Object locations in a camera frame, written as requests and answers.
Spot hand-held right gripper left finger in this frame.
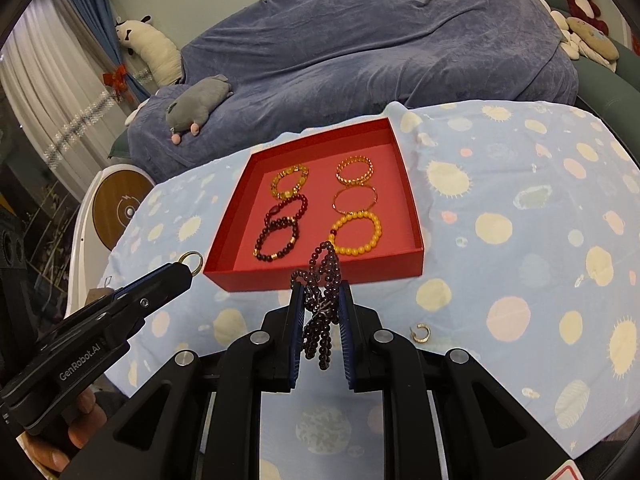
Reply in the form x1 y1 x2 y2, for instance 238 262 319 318
102 282 308 480

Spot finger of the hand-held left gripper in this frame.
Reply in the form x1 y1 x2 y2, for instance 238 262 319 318
62 262 193 322
99 274 195 344

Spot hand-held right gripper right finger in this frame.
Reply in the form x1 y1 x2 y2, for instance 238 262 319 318
337 281 556 480

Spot purple garnet bead bracelet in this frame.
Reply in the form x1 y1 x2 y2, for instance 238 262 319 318
291 241 346 372

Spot red cardboard box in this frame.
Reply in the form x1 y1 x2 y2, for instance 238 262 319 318
202 117 426 293

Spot yellow amber bead bracelet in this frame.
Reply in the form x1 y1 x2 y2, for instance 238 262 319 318
327 211 383 256

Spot dark bead bracelet gold spacers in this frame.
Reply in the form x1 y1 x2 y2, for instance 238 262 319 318
253 216 301 264

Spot dark red bead bracelet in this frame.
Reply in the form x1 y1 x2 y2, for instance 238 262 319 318
263 193 309 226

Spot yellow-green bead bracelet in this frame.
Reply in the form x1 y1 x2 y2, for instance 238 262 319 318
270 162 309 202

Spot thin gold bangle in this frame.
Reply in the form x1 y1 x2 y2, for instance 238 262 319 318
331 186 378 215

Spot gold woven chain bracelet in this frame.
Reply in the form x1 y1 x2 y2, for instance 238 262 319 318
335 156 376 187

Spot person's left hand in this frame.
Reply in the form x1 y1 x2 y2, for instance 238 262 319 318
20 387 108 475

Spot white device with wooden disc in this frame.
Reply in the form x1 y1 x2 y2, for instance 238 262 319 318
67 162 156 311

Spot light blue patterned sheet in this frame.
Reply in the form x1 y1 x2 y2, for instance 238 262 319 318
100 101 640 480

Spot grey plush mouse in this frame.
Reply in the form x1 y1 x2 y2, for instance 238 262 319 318
165 74 234 145

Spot red bow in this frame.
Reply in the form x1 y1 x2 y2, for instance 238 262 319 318
102 64 132 92

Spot white curtain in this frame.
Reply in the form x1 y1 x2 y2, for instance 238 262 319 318
0 0 138 201

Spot white plush cow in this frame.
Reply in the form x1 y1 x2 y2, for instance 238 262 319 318
114 15 183 88

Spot blue curtain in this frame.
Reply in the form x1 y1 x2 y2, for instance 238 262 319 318
47 0 151 106

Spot blue-grey blanket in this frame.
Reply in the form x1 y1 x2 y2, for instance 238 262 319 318
127 0 578 183

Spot green sofa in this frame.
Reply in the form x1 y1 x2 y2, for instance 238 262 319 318
500 0 640 131

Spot white plush toy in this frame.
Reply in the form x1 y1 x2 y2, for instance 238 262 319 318
547 10 583 61

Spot beige cookie plush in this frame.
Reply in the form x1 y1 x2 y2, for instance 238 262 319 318
565 16 621 66

